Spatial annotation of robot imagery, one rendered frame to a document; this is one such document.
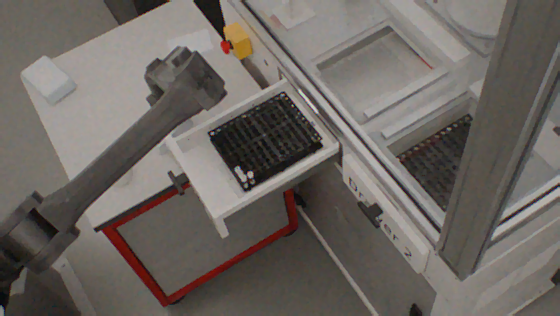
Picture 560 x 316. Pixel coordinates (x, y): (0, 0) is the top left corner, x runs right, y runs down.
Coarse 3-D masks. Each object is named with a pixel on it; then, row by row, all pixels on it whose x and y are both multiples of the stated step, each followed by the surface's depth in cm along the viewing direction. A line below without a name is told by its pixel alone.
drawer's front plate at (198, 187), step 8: (168, 136) 146; (168, 144) 145; (176, 144) 144; (176, 152) 143; (176, 160) 146; (184, 160) 142; (184, 168) 141; (192, 176) 139; (192, 184) 140; (200, 184) 138; (200, 192) 137; (200, 200) 144; (208, 200) 135; (208, 208) 134; (216, 208) 134; (216, 216) 133; (216, 224) 136; (224, 224) 137; (224, 232) 140
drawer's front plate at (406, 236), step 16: (352, 160) 137; (352, 176) 139; (368, 176) 134; (368, 192) 134; (384, 208) 130; (400, 224) 127; (400, 240) 131; (416, 240) 125; (416, 256) 127; (416, 272) 132
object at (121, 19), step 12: (108, 0) 282; (120, 0) 236; (132, 0) 201; (144, 0) 203; (156, 0) 206; (168, 0) 209; (192, 0) 214; (204, 0) 217; (216, 0) 220; (120, 12) 257; (132, 12) 221; (144, 12) 207; (204, 12) 221; (216, 12) 224; (120, 24) 287; (216, 24) 229
